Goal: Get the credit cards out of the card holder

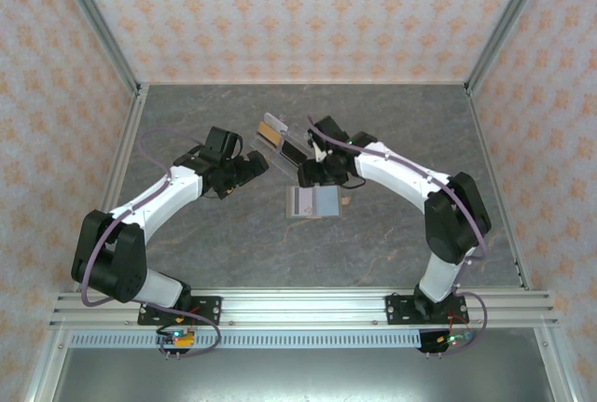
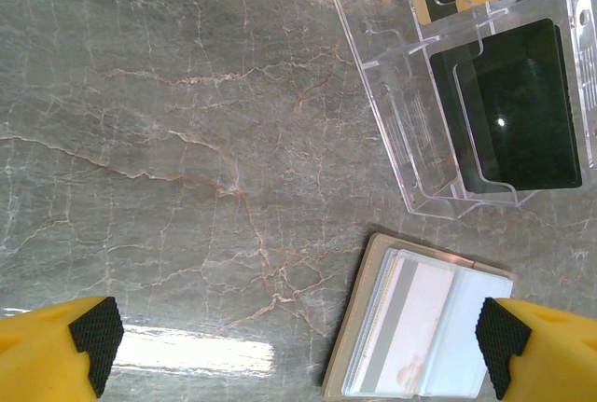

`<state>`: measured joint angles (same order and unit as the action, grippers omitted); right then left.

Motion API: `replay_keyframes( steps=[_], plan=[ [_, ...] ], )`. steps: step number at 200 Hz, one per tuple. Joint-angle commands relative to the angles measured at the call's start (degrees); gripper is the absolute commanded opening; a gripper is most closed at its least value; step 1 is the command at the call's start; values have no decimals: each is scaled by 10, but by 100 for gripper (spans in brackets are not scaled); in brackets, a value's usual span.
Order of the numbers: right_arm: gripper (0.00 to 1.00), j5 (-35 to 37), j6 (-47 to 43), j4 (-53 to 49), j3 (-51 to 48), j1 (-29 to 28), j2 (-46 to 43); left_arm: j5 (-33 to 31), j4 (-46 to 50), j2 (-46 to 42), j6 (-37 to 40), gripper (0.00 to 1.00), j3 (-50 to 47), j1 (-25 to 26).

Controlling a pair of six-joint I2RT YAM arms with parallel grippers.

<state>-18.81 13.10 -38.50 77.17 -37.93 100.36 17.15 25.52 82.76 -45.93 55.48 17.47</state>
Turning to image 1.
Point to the pink card with dark stripe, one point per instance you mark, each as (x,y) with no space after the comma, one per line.
(308,201)

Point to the clear plastic case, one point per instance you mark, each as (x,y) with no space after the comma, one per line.
(303,217)

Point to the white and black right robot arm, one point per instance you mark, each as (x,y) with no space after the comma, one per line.
(401,171)

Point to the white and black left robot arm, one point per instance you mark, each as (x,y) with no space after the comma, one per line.
(154,199)

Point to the black card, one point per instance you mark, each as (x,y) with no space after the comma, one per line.
(294,152)

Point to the orange card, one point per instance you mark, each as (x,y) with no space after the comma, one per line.
(267,131)

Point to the blue-grey card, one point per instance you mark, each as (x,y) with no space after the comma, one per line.
(327,201)

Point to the clear acrylic card stand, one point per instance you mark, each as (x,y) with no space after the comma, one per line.
(298,134)

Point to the white card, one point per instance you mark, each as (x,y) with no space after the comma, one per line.
(275,120)

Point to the circuit board with yellow connector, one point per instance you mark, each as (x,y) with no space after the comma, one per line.
(179,337)

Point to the grey metal sheet panel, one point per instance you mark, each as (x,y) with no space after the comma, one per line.
(303,376)

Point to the circuit board with green light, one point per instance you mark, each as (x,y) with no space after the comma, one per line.
(454,339)

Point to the aluminium table side rail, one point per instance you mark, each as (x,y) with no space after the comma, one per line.
(119,173)
(496,187)

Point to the long aluminium mounting rail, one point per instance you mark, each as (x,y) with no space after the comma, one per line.
(303,309)

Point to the aluminium frame post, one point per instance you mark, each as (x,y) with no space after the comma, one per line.
(508,24)
(98,24)

